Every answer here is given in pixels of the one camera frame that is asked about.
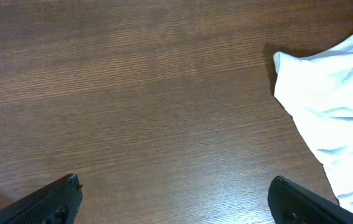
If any white t-shirt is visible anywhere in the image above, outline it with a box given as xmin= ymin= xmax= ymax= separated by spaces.
xmin=273 ymin=35 xmax=353 ymax=213

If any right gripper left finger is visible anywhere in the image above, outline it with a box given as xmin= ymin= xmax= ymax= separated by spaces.
xmin=0 ymin=174 xmax=83 ymax=224

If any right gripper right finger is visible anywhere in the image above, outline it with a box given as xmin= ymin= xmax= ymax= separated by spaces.
xmin=267 ymin=175 xmax=353 ymax=224

